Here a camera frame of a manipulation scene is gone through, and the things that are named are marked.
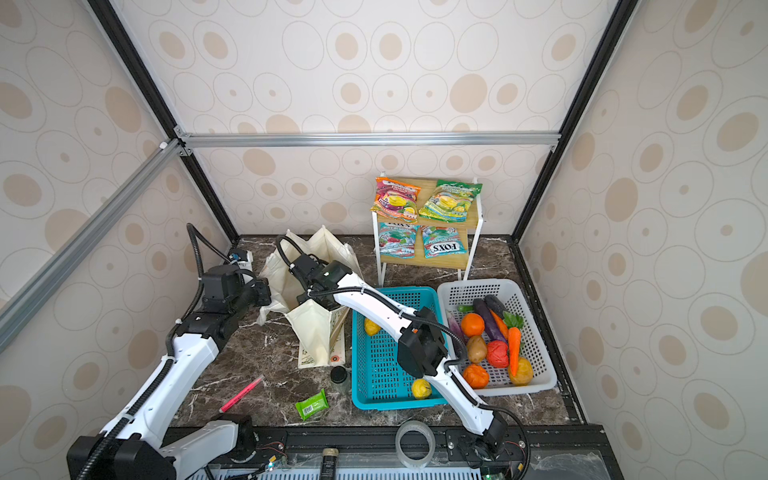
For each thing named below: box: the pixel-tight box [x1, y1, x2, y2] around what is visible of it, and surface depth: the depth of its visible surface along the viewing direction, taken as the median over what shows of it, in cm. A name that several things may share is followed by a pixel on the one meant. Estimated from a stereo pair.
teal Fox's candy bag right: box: [421, 225, 468, 259], surface depth 96 cm
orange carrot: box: [502, 311, 524, 377], surface depth 87 cm
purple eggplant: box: [473, 298, 507, 342], surface depth 93 cm
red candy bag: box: [370, 177, 422, 223], surface depth 80 cm
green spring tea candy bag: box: [419, 180, 483, 223], surface depth 81 cm
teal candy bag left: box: [378, 222, 421, 259], surface depth 95 cm
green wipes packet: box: [295, 388, 330, 421], surface depth 81 cm
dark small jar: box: [330, 366, 347, 384], surface depth 78 cm
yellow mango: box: [508, 357, 533, 386], surface depth 82 cm
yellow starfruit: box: [365, 318, 381, 336], surface depth 92 cm
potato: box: [467, 335, 488, 364], surface depth 84 cm
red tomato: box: [487, 340, 509, 368], surface depth 84 cm
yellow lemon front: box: [412, 378, 432, 400], surface depth 80 cm
